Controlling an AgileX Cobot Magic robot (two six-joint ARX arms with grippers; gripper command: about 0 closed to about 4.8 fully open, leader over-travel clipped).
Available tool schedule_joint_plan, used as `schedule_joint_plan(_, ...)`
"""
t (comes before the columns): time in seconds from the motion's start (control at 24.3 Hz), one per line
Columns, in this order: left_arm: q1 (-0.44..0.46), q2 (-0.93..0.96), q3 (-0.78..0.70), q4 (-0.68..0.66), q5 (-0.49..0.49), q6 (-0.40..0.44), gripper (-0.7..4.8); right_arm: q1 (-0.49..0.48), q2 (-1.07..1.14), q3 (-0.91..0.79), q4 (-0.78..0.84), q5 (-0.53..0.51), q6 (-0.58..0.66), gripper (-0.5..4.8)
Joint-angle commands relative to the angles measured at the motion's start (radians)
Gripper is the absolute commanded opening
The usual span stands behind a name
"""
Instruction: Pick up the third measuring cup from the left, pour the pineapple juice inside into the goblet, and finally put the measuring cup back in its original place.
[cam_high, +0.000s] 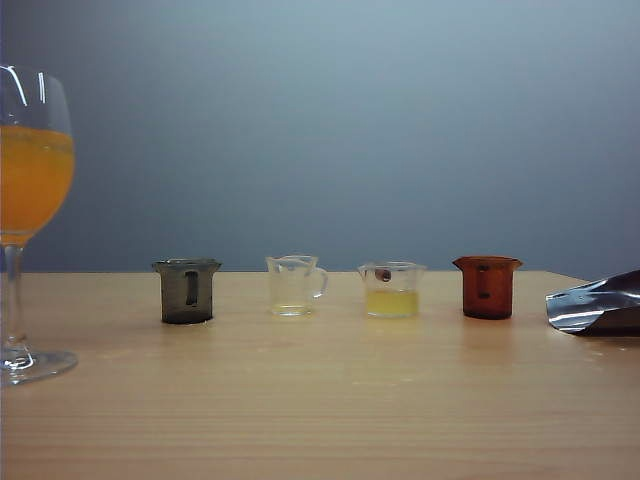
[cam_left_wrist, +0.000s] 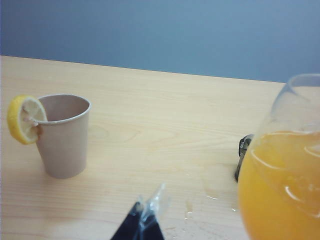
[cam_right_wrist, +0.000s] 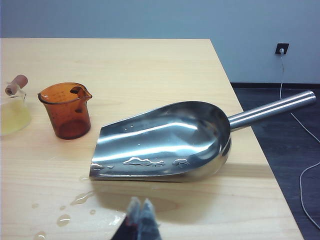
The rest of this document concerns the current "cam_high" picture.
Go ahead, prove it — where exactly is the clear measuring cup brown spot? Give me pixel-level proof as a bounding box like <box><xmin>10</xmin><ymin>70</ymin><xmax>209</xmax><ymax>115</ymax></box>
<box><xmin>357</xmin><ymin>260</ymin><xmax>428</xmax><ymax>320</ymax></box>

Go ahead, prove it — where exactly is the dark grey measuring cup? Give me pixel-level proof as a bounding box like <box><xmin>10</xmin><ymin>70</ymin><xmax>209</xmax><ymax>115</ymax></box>
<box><xmin>152</xmin><ymin>258</ymin><xmax>224</xmax><ymax>325</ymax></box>

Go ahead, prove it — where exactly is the amber measuring cup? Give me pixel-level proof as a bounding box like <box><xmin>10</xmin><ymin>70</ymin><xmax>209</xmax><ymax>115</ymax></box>
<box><xmin>452</xmin><ymin>255</ymin><xmax>524</xmax><ymax>320</ymax></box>

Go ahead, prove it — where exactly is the wine glass with orange juice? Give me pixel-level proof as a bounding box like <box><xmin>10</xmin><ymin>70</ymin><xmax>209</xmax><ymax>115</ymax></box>
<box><xmin>0</xmin><ymin>64</ymin><xmax>79</xmax><ymax>387</ymax></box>

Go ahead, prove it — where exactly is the silver foil bag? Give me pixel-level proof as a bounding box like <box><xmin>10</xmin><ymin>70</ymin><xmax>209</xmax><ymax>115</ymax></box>
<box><xmin>544</xmin><ymin>269</ymin><xmax>640</xmax><ymax>337</ymax></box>

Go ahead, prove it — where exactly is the clear measuring cup with handle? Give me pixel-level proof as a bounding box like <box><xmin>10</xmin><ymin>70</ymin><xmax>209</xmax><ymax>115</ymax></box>
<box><xmin>264</xmin><ymin>254</ymin><xmax>330</xmax><ymax>318</ymax></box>

